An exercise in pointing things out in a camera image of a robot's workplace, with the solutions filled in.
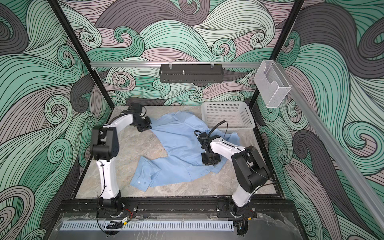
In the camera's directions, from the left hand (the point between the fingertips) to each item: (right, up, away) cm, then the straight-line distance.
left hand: (151, 125), depth 102 cm
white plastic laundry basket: (+64, +8, +12) cm, 66 cm away
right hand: (+39, -23, -13) cm, 47 cm away
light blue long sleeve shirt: (+20, -4, +2) cm, 21 cm away
